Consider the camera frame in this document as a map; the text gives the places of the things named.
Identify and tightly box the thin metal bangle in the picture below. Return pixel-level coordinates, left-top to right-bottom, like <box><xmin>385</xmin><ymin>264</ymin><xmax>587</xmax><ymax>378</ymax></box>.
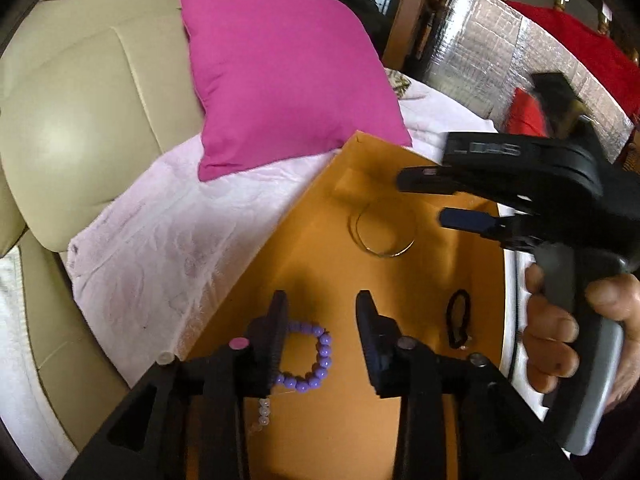
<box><xmin>349</xmin><ymin>196</ymin><xmax>418</xmax><ymax>259</ymax></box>

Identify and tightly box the purple bead bracelet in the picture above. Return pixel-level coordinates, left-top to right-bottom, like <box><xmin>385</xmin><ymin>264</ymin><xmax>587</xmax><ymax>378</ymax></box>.
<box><xmin>273</xmin><ymin>320</ymin><xmax>334</xmax><ymax>394</ymax></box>

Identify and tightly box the person's right hand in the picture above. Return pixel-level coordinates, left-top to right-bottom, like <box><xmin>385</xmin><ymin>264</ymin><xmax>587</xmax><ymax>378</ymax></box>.
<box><xmin>520</xmin><ymin>262</ymin><xmax>640</xmax><ymax>413</ymax></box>

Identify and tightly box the orange cardboard tray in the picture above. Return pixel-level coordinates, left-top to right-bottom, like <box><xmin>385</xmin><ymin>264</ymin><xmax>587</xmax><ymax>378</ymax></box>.
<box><xmin>191</xmin><ymin>133</ymin><xmax>506</xmax><ymax>479</ymax></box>

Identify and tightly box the small red cushion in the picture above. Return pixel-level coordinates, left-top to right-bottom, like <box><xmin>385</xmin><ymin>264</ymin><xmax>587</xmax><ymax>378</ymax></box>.
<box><xmin>504</xmin><ymin>88</ymin><xmax>549</xmax><ymax>138</ymax></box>

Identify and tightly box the patterned fabric piece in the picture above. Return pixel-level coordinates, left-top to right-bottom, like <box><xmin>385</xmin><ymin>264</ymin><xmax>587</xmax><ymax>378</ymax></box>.
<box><xmin>385</xmin><ymin>68</ymin><xmax>411</xmax><ymax>100</ymax></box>

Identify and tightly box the silver foil insulation panel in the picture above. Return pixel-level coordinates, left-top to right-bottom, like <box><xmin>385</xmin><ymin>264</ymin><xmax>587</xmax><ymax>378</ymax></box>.
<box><xmin>416</xmin><ymin>0</ymin><xmax>634</xmax><ymax>162</ymax></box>

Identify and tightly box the large red cushion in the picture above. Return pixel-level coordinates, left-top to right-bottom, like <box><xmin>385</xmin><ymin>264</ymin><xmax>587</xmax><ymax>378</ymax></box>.
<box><xmin>509</xmin><ymin>2</ymin><xmax>640</xmax><ymax>117</ymax></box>

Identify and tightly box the pale pink blanket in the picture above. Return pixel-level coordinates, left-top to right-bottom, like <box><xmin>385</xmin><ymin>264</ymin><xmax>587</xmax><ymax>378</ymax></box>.
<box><xmin>0</xmin><ymin>66</ymin><xmax>551</xmax><ymax>480</ymax></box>

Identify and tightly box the magenta cushion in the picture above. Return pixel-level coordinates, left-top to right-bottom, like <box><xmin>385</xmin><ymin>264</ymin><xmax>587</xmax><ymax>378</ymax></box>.
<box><xmin>180</xmin><ymin>0</ymin><xmax>411</xmax><ymax>182</ymax></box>

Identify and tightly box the cream leather armchair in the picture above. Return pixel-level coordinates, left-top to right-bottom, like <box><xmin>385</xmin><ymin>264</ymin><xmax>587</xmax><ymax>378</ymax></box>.
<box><xmin>1</xmin><ymin>0</ymin><xmax>203</xmax><ymax>474</ymax></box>

